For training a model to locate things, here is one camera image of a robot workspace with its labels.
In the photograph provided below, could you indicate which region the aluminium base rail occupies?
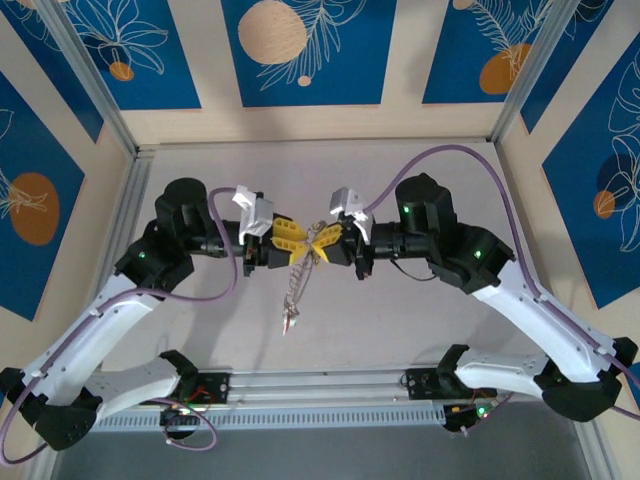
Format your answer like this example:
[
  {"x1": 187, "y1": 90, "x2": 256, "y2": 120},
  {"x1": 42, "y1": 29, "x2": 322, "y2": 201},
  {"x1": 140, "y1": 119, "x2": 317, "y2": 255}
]
[{"x1": 47, "y1": 370, "x2": 594, "y2": 407}]

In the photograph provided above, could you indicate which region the aluminium frame post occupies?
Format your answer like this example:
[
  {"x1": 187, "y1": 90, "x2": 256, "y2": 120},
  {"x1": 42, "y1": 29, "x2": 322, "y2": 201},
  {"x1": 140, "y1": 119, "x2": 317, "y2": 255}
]
[
  {"x1": 491, "y1": 0, "x2": 587, "y2": 146},
  {"x1": 35, "y1": 0, "x2": 140, "y2": 157}
]

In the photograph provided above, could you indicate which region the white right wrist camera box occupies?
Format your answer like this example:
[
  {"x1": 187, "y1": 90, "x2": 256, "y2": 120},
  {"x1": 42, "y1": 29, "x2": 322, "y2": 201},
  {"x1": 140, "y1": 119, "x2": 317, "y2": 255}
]
[{"x1": 328, "y1": 186, "x2": 375, "y2": 246}]

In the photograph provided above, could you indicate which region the aluminium side rail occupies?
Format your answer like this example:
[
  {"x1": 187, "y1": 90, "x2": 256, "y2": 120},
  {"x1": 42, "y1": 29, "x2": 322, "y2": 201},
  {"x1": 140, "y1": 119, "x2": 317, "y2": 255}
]
[
  {"x1": 572, "y1": 419, "x2": 619, "y2": 480},
  {"x1": 29, "y1": 152, "x2": 154, "y2": 480}
]

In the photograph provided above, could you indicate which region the steel split ring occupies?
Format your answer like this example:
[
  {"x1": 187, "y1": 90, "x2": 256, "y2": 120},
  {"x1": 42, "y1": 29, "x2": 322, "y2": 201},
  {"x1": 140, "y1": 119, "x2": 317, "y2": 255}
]
[
  {"x1": 289, "y1": 259, "x2": 314, "y2": 284},
  {"x1": 285, "y1": 279, "x2": 309, "y2": 306}
]

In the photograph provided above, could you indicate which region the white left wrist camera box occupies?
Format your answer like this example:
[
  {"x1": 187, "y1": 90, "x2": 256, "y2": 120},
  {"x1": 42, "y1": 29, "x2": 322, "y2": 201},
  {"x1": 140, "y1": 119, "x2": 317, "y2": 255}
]
[{"x1": 231, "y1": 183, "x2": 276, "y2": 240}]

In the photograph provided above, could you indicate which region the silver chain necklace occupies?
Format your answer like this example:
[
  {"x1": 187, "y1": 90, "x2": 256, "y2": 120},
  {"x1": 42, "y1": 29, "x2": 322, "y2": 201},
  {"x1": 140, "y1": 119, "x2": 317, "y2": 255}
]
[{"x1": 282, "y1": 247, "x2": 321, "y2": 334}]

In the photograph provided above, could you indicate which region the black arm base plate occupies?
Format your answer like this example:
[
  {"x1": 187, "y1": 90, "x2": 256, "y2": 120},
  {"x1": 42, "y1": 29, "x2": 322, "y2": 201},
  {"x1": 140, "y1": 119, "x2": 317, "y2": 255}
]
[
  {"x1": 402, "y1": 368, "x2": 499, "y2": 401},
  {"x1": 138, "y1": 372, "x2": 231, "y2": 407}
]

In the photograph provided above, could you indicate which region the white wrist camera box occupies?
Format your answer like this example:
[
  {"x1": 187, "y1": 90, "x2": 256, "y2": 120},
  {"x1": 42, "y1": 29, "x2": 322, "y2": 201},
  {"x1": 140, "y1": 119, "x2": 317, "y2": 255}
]
[
  {"x1": 231, "y1": 183, "x2": 276, "y2": 240},
  {"x1": 328, "y1": 186, "x2": 375, "y2": 246}
]

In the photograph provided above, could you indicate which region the grey slotted cable duct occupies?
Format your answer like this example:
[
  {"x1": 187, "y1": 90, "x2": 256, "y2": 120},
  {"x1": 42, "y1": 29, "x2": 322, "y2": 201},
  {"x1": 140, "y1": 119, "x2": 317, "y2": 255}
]
[{"x1": 63, "y1": 404, "x2": 447, "y2": 434}]

